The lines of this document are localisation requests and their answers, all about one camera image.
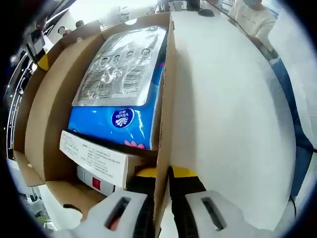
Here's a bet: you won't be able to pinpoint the blue tissue pack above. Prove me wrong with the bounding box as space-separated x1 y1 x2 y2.
68 61 165 151

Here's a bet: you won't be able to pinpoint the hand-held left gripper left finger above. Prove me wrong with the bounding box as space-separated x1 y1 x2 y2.
53 168 159 238

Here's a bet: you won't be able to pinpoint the person's blue jeans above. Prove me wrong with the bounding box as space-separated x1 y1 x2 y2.
266 48 317 199

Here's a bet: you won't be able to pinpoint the black puck with cable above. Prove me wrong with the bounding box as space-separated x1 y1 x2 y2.
198 8 215 17

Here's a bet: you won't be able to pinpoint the silver foil pouch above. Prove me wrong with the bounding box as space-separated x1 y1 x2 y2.
71 26 168 107

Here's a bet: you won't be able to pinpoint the black cable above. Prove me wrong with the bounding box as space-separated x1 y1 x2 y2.
288 194 298 220

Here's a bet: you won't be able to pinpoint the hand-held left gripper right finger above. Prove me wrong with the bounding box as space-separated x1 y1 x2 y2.
168 166 273 238

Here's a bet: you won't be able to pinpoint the white box red label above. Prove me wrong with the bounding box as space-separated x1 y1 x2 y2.
76 165 117 194

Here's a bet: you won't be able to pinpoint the black monitor stand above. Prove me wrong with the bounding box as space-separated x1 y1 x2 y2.
186 0 201 12

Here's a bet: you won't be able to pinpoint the brown cardboard shoe box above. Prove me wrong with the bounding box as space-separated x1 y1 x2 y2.
13 11 176 238

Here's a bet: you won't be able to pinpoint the white paper box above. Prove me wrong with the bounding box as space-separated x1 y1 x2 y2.
59 130 158 189

